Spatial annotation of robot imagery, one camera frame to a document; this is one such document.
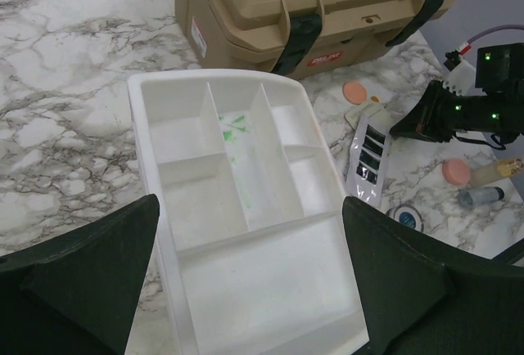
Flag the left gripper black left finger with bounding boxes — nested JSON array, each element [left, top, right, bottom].
[[1, 195, 160, 354]]

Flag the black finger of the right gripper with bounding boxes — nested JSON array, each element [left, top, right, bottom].
[[390, 84, 438, 141]]

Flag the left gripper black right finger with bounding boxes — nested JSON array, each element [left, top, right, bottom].
[[342, 197, 523, 354]]

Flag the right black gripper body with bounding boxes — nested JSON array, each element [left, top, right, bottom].
[[417, 80, 524, 150]]

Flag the white plastic drawer organizer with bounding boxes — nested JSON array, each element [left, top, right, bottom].
[[128, 69, 368, 354]]

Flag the pink round makeup sponge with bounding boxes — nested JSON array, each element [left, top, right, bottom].
[[442, 158, 471, 186]]

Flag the orange round makeup sponge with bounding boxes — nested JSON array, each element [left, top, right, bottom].
[[342, 81, 368, 106]]

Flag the gold cap foundation bottle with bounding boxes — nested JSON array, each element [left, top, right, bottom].
[[469, 158, 523, 187]]

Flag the small cream sachet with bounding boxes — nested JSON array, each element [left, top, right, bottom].
[[345, 101, 393, 130]]

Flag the round compact with lid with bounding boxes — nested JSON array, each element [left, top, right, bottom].
[[386, 204, 424, 232]]

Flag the clear bottle black cap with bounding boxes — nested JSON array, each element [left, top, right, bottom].
[[457, 186, 505, 209]]

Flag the eyeshadow palette package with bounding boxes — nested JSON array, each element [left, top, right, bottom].
[[345, 115, 391, 208]]

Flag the tan plastic toolbox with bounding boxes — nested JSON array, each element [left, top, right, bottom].
[[175, 0, 454, 79]]

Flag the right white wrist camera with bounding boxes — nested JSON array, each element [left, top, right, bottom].
[[442, 42, 476, 96]]

